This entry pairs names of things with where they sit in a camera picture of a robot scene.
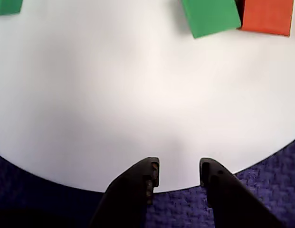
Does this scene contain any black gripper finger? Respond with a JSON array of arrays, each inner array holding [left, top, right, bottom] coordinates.
[[89, 156, 161, 228], [199, 157, 285, 228]]

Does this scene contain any red wooden cube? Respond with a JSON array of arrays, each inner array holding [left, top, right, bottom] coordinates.
[[237, 0, 294, 38]]

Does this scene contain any white round plate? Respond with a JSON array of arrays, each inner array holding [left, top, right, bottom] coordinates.
[[0, 0, 295, 193]]

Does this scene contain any blue woven table cloth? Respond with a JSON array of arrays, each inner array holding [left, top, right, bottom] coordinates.
[[0, 136, 295, 228]]

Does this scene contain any green wooden cube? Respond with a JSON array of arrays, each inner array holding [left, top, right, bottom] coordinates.
[[181, 0, 242, 39], [0, 0, 23, 17]]

